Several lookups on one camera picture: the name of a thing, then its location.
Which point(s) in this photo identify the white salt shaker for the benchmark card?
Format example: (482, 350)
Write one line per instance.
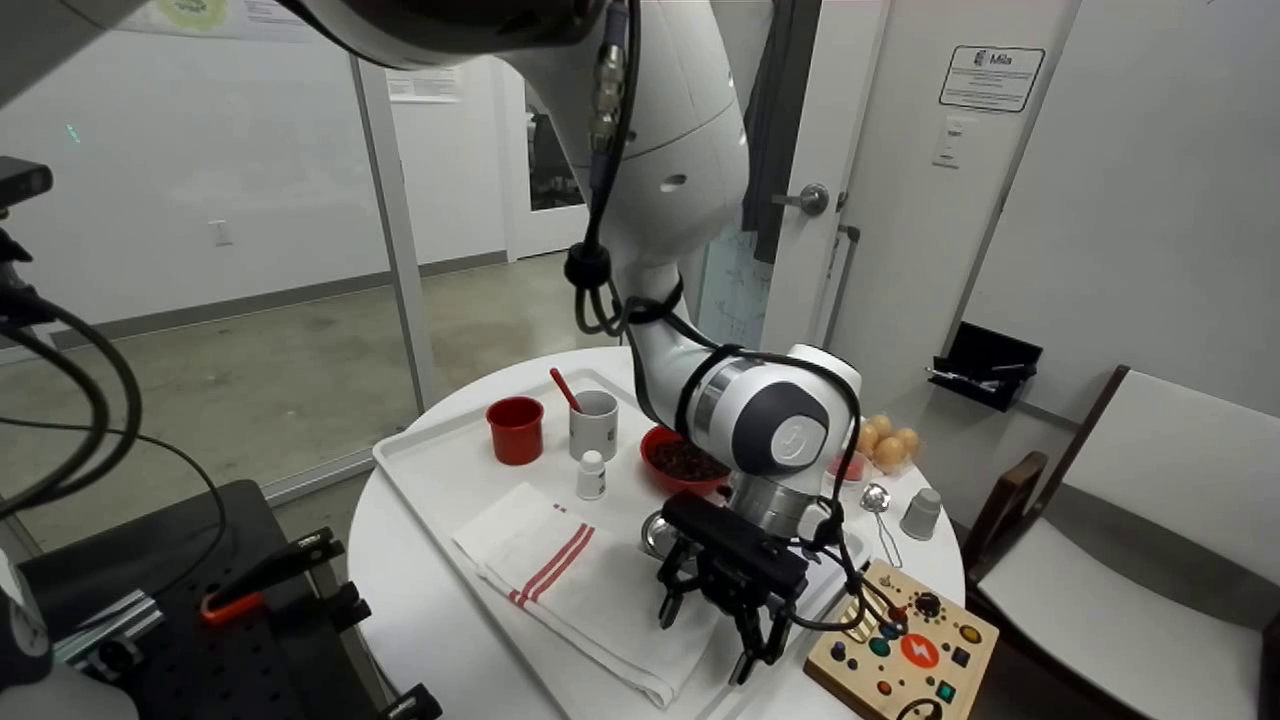
(588, 478)

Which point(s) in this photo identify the white wall sign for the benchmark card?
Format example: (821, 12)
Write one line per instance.
(992, 79)

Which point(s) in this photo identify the small grey cup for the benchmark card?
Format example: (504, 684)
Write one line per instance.
(920, 513)

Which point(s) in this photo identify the red mug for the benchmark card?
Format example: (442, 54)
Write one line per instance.
(519, 433)

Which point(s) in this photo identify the brown egg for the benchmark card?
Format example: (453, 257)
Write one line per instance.
(897, 450)
(877, 431)

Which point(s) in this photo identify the white window frame post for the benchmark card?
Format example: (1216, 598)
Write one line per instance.
(398, 242)

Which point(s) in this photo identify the black mounted camera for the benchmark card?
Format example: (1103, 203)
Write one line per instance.
(20, 180)

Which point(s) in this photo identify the white chair with dark frame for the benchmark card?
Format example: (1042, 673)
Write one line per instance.
(1175, 534)

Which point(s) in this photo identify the white glass door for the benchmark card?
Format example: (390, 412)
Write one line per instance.
(837, 92)

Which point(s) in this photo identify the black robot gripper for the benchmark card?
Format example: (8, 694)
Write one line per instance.
(728, 587)

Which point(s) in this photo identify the white red-striped tea towel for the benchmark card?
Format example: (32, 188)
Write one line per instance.
(600, 615)

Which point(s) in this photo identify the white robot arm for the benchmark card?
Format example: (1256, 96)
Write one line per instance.
(682, 161)

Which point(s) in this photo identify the wooden button board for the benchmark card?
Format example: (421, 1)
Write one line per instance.
(920, 653)

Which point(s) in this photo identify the red spoon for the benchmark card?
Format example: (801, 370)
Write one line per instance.
(564, 388)

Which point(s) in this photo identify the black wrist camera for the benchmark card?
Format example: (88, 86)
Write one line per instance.
(737, 539)

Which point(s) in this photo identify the red tomato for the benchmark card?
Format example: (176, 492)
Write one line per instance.
(848, 467)

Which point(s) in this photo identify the black work table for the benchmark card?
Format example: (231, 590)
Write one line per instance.
(175, 667)

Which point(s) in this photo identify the dark grey jacket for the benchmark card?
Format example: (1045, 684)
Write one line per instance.
(786, 122)

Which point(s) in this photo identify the metal spoon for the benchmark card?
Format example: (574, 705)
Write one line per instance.
(883, 513)

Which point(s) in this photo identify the white plastic tray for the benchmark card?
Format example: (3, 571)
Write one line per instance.
(442, 480)

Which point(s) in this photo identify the black box on floor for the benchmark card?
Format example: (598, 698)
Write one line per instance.
(984, 360)

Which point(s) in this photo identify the clear glass cup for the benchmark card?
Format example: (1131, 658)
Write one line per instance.
(593, 431)

